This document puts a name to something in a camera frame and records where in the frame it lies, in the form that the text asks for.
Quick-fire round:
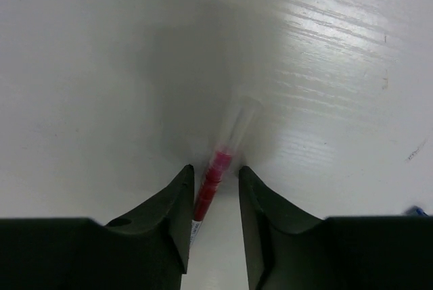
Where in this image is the blue gel pen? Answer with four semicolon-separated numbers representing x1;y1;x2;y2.
405;206;428;216

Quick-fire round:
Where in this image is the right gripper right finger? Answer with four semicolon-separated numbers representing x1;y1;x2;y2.
239;167;432;289

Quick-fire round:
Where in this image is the dark red gel pen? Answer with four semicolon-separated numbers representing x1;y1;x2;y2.
189;96;261;245

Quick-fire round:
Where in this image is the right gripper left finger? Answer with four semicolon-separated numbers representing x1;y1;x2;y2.
1;165;195;289

